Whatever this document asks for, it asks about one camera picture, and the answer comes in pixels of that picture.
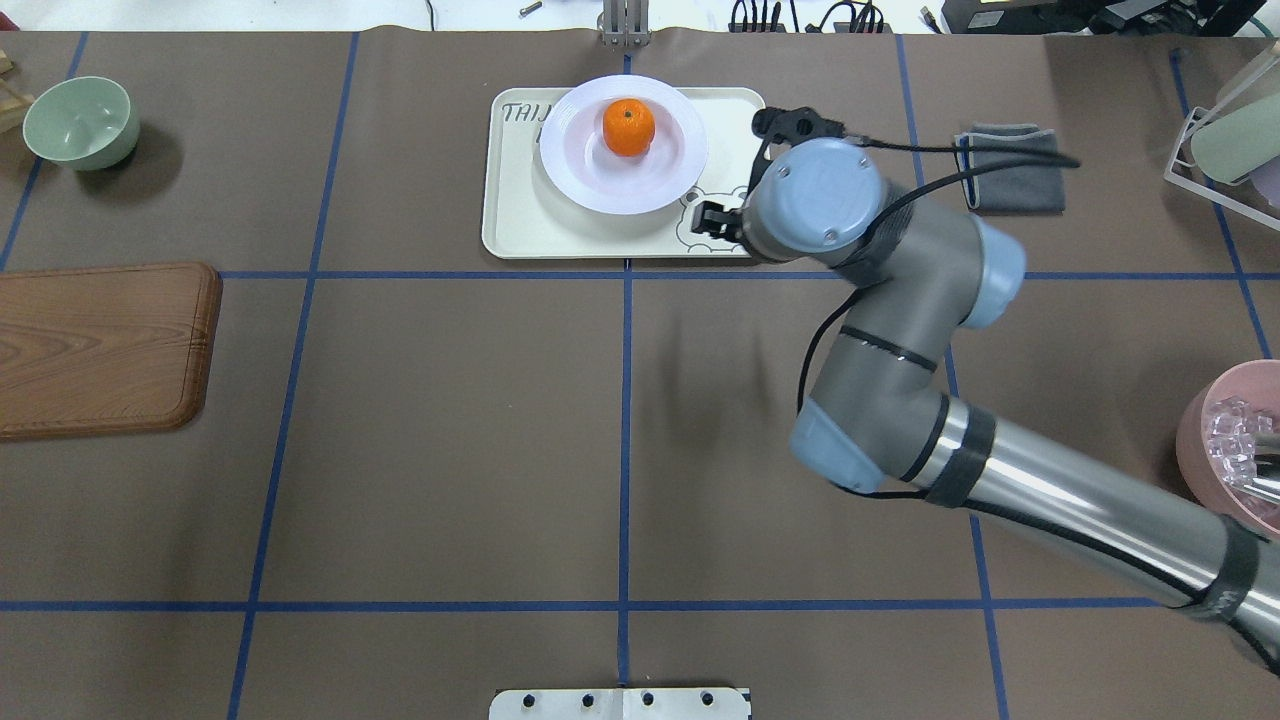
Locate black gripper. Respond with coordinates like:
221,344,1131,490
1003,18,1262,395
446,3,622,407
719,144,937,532
691,108,845,245

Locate orange fruit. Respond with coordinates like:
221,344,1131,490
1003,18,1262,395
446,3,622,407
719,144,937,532
602,97,657,158

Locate cream white tray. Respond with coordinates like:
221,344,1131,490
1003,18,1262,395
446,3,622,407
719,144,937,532
481,87,764,260

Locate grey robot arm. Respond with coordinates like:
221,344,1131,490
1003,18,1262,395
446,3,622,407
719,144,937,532
692,108,1279,674

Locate wooden grain tray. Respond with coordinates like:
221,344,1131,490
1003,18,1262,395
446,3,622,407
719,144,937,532
1,263,221,442

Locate white plate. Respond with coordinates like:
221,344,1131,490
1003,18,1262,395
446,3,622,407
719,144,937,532
539,76,709,215

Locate grey folded cloth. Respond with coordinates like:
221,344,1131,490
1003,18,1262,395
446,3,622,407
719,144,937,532
954,123,1066,215

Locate sage green cup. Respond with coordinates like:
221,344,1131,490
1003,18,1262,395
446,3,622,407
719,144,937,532
1190,94,1279,183

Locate lilac cup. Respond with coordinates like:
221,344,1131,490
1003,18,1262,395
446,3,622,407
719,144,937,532
1249,158,1280,209

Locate pink bowl with ice cubes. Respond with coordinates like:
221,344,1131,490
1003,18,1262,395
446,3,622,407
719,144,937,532
1175,359,1279,539

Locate metal mounting plate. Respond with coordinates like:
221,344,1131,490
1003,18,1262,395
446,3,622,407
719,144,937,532
488,687,753,719

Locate mint green bowl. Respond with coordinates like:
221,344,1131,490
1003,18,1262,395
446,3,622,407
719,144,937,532
22,76,141,172

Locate metal camera stand base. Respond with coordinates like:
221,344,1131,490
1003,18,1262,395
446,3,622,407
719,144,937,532
596,0,652,50

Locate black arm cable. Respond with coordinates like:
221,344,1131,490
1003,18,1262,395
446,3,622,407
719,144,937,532
796,135,1082,421

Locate white wire cup rack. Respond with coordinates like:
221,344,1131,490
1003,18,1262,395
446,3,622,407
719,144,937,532
1164,38,1280,234

